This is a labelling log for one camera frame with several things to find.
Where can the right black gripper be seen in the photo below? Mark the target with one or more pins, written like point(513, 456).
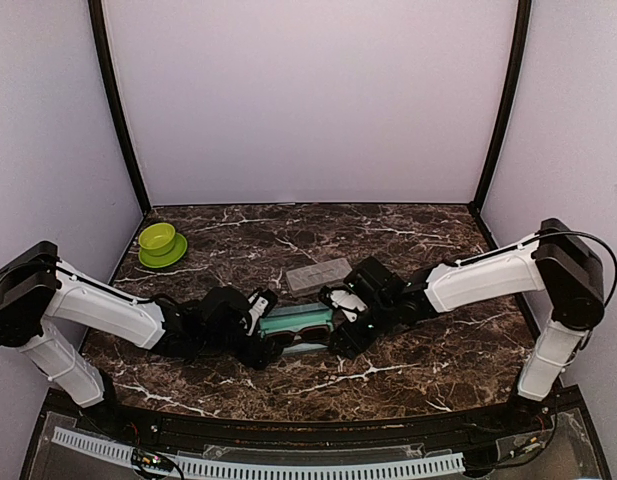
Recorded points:
point(346, 337)

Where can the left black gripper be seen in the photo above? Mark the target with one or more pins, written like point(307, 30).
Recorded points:
point(258, 355)

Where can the teal glasses case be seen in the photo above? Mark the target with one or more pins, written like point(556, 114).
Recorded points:
point(310, 279)
point(295, 318)

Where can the dark frame sunglasses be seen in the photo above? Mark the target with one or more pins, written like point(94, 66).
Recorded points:
point(319, 334)

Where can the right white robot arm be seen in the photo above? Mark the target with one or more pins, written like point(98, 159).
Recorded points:
point(555, 259)

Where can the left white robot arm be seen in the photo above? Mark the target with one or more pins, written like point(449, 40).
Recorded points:
point(37, 288)

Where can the green plate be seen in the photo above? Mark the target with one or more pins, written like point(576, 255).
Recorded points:
point(177, 252)

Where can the green bowl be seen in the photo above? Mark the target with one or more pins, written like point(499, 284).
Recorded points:
point(157, 239)

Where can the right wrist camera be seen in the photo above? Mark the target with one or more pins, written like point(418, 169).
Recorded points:
point(369, 285)

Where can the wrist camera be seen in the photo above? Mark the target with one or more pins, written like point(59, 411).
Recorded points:
point(230, 318)
point(369, 285)

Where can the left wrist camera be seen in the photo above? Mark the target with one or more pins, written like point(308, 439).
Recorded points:
point(230, 318)

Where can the white slotted cable duct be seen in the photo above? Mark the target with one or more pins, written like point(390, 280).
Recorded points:
point(240, 463)

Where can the black front rail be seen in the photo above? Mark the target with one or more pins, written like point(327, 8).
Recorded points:
point(172, 432)

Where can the right black frame post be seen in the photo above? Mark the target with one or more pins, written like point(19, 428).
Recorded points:
point(504, 111)

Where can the black frame post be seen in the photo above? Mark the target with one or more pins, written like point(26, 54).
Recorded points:
point(504, 111)
point(114, 101)

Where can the left black frame post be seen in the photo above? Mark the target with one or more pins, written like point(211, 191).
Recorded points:
point(114, 101)

